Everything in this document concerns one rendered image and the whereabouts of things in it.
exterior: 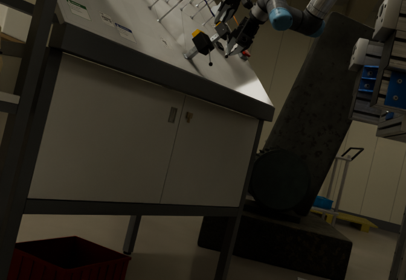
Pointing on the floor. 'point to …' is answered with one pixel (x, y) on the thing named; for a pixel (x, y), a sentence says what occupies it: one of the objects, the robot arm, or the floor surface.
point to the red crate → (66, 260)
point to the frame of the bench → (6, 241)
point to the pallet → (364, 224)
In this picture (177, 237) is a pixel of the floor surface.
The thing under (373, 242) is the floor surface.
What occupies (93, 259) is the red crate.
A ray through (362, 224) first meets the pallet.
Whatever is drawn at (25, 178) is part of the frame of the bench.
